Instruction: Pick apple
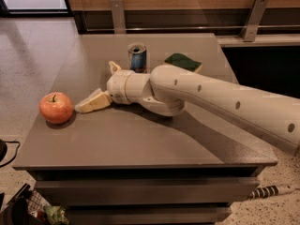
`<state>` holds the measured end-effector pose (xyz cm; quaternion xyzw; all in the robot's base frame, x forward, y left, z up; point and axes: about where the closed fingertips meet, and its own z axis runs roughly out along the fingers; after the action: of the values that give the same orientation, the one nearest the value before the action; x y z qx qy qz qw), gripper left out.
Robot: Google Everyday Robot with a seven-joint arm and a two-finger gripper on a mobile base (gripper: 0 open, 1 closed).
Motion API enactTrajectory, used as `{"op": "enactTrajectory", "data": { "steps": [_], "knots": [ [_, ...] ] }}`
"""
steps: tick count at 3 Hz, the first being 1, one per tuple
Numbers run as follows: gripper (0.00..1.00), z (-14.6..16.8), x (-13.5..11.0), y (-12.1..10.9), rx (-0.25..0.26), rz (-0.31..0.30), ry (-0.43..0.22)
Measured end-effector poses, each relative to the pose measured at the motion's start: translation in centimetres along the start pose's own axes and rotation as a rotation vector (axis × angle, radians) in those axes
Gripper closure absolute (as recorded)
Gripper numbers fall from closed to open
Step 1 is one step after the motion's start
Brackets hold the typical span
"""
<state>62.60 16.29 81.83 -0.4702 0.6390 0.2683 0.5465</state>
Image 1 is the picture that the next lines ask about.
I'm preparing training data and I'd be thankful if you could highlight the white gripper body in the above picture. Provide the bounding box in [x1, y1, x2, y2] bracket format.
[107, 69, 133, 104]

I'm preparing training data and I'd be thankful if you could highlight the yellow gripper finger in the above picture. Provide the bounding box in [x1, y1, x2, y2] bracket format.
[109, 61, 121, 75]
[75, 88, 113, 113]

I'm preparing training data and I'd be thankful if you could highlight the silver blue drink can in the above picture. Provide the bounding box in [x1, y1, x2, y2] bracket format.
[127, 42, 147, 73]

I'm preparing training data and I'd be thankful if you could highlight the red apple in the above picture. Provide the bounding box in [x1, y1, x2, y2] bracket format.
[39, 92, 74, 125]

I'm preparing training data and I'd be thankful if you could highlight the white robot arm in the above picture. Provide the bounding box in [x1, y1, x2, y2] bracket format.
[75, 61, 300, 155]

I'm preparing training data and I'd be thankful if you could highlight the green yellow sponge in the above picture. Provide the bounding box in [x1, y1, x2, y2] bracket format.
[164, 52, 202, 73]

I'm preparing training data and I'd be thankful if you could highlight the grey drawer cabinet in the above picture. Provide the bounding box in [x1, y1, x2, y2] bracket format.
[11, 32, 278, 225]

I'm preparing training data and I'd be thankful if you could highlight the green snack bag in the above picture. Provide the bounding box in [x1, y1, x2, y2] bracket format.
[44, 206, 70, 225]

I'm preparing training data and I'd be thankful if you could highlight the black bin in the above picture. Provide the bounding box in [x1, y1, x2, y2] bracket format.
[0, 198, 30, 225]

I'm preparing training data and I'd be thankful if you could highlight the left metal bracket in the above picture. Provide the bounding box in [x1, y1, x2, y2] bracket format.
[110, 0, 127, 34]

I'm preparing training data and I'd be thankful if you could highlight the metal bracket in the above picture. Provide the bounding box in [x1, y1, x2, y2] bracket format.
[110, 0, 127, 34]
[240, 0, 269, 42]

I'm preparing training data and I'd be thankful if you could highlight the metal rail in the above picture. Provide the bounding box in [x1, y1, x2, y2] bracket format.
[86, 25, 300, 33]

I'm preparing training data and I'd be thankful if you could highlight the black cable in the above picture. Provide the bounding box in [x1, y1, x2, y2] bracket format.
[0, 139, 21, 169]

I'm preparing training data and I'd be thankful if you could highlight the right metal bracket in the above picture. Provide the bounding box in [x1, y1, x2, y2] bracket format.
[240, 0, 269, 42]

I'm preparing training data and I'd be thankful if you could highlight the striped black white handle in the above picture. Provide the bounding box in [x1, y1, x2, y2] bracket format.
[248, 185, 296, 200]

